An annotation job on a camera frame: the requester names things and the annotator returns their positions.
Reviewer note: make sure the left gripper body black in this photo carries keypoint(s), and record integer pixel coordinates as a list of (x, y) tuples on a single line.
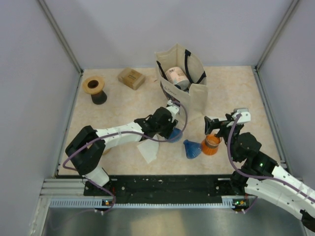
[(165, 130)]

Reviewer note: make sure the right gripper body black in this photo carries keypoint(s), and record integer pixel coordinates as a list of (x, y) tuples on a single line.
[(222, 125)]

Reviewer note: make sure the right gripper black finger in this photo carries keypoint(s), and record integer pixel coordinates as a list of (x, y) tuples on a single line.
[(210, 125), (220, 134)]

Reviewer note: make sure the blue glass dripper cone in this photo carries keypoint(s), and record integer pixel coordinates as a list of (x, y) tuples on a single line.
[(175, 136), (192, 149)]

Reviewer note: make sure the white paper coffee filter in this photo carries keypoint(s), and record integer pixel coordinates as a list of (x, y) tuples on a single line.
[(149, 150)]

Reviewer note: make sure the wooden dripper stand brown collar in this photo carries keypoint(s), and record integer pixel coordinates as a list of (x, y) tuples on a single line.
[(94, 86)]

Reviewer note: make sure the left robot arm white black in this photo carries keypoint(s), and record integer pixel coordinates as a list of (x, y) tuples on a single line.
[(86, 149)]

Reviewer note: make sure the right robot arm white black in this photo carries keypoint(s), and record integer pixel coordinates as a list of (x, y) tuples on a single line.
[(255, 173)]

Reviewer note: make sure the orange glass dripper cone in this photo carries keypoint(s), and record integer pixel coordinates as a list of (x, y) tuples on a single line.
[(210, 144)]

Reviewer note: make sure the cream tote bag floral print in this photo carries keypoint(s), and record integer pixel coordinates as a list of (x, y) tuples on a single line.
[(194, 98)]

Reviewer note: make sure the pink patterned paper roll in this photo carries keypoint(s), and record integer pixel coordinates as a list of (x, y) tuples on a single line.
[(177, 77)]

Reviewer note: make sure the kitchen cleaning pads pack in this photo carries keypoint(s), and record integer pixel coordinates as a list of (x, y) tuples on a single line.
[(131, 78)]

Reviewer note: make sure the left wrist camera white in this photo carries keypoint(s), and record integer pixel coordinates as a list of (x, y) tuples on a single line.
[(172, 107)]

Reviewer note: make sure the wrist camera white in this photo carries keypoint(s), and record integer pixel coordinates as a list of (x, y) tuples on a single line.
[(172, 107), (241, 115)]

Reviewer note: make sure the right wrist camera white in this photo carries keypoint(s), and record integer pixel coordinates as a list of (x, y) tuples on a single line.
[(241, 115)]

